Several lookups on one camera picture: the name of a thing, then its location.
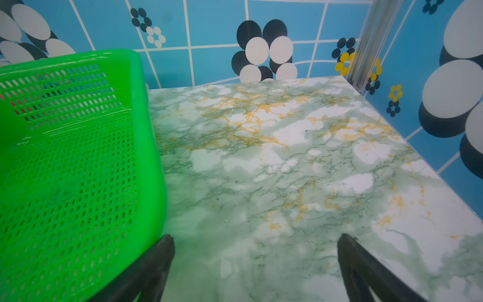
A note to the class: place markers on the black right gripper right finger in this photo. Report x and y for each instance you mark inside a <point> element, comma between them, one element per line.
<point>365,277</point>

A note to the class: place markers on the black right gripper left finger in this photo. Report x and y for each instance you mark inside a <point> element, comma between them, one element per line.
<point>145,279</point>

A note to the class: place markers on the green plastic mesh basket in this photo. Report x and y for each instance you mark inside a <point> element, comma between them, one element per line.
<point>82,187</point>

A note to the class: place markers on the aluminium frame post right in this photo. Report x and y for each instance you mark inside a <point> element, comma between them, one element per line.
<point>379,21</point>

